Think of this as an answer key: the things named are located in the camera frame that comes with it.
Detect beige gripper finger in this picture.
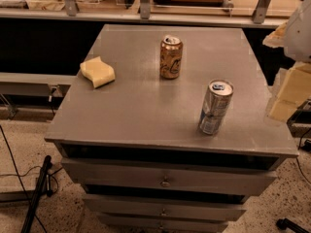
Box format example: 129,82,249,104
267,62,311,122

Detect silver blue redbull can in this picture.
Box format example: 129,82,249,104
198,79,234,135

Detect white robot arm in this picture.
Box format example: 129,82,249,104
263,0,311,122

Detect gold soda can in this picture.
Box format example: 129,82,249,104
160,35,183,79

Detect black tripod foot right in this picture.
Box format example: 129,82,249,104
276,218,310,233

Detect grey drawer cabinet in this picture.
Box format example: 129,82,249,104
47,25,297,233

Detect yellow sponge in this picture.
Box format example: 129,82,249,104
80,56,116,88

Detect black tripod leg left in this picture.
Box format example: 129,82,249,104
21,155,52,233

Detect black cable on floor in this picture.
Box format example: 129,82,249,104
0,124,50,233

